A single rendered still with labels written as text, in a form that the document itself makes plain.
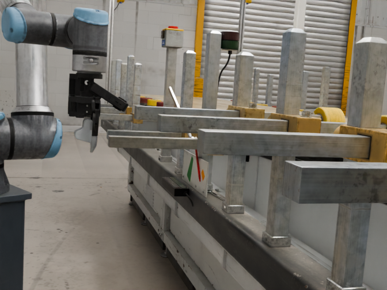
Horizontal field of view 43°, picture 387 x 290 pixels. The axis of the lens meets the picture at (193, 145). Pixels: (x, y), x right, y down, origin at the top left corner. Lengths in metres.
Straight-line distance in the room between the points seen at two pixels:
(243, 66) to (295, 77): 0.25
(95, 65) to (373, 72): 0.76
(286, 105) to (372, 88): 0.25
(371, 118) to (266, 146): 0.19
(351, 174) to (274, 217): 0.61
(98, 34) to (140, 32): 7.89
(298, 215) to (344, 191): 0.97
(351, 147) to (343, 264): 0.20
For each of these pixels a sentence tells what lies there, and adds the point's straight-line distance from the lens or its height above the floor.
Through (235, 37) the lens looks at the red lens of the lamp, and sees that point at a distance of 1.47.
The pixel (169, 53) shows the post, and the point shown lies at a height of 1.13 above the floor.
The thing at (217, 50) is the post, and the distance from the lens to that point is 1.46.
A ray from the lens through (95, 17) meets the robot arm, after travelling 1.33.
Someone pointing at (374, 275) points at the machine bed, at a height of 0.65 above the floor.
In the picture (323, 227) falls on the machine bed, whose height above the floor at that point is 0.69.
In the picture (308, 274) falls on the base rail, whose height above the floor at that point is 0.70.
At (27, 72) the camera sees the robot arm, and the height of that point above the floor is 1.02.
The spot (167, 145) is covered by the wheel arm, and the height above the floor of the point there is 0.84.
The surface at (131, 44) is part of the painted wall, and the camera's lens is 9.17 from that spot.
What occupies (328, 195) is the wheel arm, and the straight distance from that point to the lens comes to 0.41.
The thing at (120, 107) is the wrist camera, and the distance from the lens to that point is 1.35.
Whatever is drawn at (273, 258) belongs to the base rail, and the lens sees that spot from 0.98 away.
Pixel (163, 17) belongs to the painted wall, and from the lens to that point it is 9.32.
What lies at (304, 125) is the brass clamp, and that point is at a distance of 0.93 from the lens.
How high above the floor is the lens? 1.02
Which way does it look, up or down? 7 degrees down
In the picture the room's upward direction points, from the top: 4 degrees clockwise
